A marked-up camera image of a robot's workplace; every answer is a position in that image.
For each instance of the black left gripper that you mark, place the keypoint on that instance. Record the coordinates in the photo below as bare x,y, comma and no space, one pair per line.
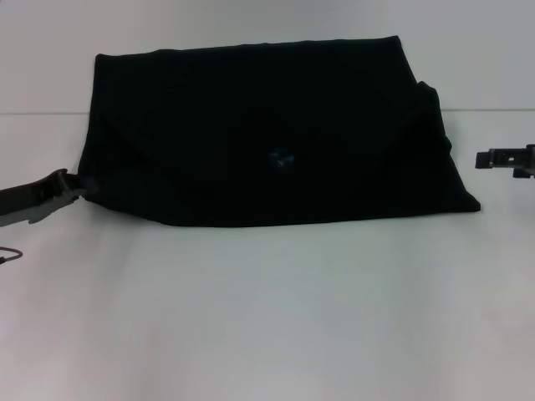
25,200

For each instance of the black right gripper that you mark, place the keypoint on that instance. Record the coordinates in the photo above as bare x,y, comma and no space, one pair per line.
530,163

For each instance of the black shirt with FREE print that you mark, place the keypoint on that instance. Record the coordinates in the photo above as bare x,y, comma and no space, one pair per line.
267,146

